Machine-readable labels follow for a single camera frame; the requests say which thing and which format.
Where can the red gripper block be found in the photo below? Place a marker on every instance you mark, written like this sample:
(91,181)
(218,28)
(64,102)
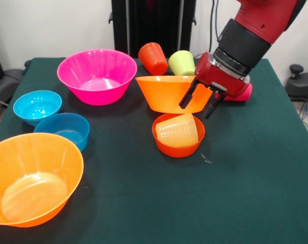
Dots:
(217,76)

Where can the black stand base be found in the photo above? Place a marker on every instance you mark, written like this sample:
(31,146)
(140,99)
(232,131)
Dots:
(6,84)
(300,84)

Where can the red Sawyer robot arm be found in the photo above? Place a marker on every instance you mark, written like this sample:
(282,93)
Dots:
(253,33)

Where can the dark green tablecloth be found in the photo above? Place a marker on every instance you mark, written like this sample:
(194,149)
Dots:
(154,223)

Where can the yellow cup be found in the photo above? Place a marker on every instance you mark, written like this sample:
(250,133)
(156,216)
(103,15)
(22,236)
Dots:
(177,132)

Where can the large orange bowl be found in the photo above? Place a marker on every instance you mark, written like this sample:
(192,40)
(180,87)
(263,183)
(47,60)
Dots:
(37,178)
(164,96)

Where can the small red bowl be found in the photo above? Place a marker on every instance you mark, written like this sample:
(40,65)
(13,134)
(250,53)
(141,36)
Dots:
(179,151)

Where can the large pink bowl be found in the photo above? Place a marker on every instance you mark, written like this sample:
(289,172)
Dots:
(93,76)

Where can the dark blue bowl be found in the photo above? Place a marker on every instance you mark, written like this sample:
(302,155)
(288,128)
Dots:
(75,127)

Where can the orange cup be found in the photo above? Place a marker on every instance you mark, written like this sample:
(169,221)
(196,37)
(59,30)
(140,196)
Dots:
(152,59)

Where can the green cup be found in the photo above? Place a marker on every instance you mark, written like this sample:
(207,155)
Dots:
(182,63)

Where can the light blue bowl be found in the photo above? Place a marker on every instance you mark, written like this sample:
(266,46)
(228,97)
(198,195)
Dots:
(37,106)

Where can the red cup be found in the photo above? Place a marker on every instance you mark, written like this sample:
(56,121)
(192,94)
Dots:
(241,95)

